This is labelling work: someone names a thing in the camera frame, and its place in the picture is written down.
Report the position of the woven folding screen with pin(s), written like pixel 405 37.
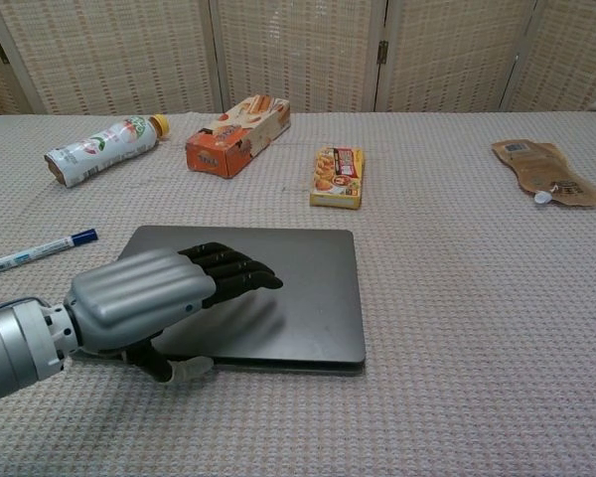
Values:
pixel 298 54

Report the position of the grey silver laptop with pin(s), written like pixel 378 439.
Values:
pixel 318 298

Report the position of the brown spouted pouch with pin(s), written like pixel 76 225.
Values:
pixel 541 166

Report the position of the yellow snack box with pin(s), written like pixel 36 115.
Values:
pixel 339 174

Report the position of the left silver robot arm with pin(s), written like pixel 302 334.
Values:
pixel 15 348

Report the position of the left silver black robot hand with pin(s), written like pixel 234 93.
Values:
pixel 134 298

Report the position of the white blue-capped marker pen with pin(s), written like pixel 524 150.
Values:
pixel 35 251

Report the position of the orange biscuit box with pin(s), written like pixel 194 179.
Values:
pixel 243 131

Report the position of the white labelled drink bottle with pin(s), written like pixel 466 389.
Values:
pixel 104 149

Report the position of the beige waffle tablecloth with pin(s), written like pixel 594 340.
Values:
pixel 477 323

